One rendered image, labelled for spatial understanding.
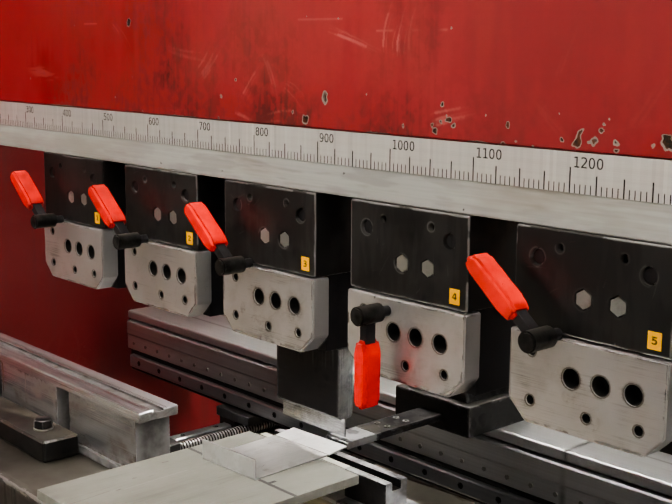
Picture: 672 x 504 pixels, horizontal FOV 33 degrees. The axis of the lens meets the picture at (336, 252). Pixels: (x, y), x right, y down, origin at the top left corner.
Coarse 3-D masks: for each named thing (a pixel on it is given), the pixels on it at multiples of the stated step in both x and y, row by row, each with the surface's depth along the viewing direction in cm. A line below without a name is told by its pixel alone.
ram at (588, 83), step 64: (0, 0) 157; (64, 0) 144; (128, 0) 134; (192, 0) 124; (256, 0) 116; (320, 0) 109; (384, 0) 103; (448, 0) 97; (512, 0) 92; (576, 0) 88; (640, 0) 84; (0, 64) 159; (64, 64) 146; (128, 64) 135; (192, 64) 126; (256, 64) 117; (320, 64) 110; (384, 64) 104; (448, 64) 98; (512, 64) 93; (576, 64) 88; (640, 64) 84; (0, 128) 161; (320, 128) 111; (384, 128) 105; (448, 128) 99; (512, 128) 94; (576, 128) 89; (640, 128) 85; (320, 192) 112; (384, 192) 106; (448, 192) 100; (512, 192) 94
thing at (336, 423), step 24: (288, 360) 124; (312, 360) 121; (336, 360) 118; (288, 384) 124; (312, 384) 121; (336, 384) 118; (288, 408) 126; (312, 408) 122; (336, 408) 119; (336, 432) 121
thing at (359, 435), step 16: (400, 384) 140; (400, 400) 139; (416, 400) 137; (432, 400) 135; (448, 400) 133; (464, 400) 133; (480, 400) 133; (496, 400) 134; (400, 416) 133; (416, 416) 133; (432, 416) 133; (448, 416) 133; (464, 416) 131; (480, 416) 132; (496, 416) 134; (512, 416) 136; (352, 432) 128; (368, 432) 128; (384, 432) 128; (400, 432) 130; (464, 432) 132; (480, 432) 133
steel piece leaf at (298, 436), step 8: (288, 432) 128; (296, 432) 128; (304, 432) 128; (296, 440) 126; (304, 440) 126; (312, 440) 125; (320, 440) 125; (328, 440) 125; (312, 448) 123; (320, 448) 123; (328, 448) 123; (336, 448) 123; (344, 448) 123
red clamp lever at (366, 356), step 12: (360, 312) 103; (372, 312) 104; (384, 312) 105; (360, 324) 104; (372, 324) 105; (360, 336) 105; (372, 336) 105; (360, 348) 104; (372, 348) 105; (360, 360) 105; (372, 360) 105; (360, 372) 105; (372, 372) 105; (360, 384) 105; (372, 384) 105; (360, 396) 105; (372, 396) 105; (360, 408) 106
